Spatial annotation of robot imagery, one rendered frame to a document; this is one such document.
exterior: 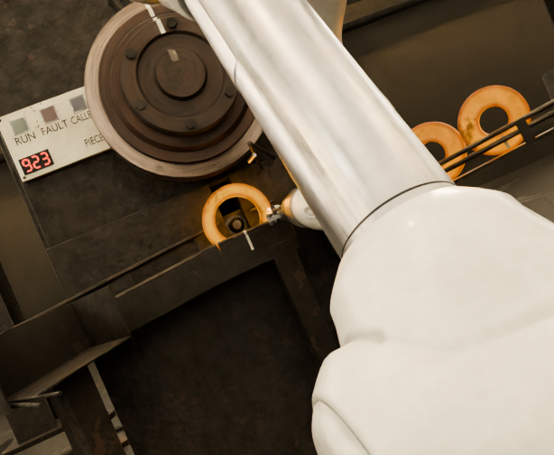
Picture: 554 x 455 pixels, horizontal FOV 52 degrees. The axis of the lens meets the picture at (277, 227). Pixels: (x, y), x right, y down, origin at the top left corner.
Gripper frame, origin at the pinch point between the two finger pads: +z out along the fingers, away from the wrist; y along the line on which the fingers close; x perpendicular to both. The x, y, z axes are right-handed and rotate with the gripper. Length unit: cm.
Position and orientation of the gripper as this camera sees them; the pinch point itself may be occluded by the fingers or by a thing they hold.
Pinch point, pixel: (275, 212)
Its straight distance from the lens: 144.0
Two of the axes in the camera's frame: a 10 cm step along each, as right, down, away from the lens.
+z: -2.9, 0.3, 9.6
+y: 8.6, -4.2, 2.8
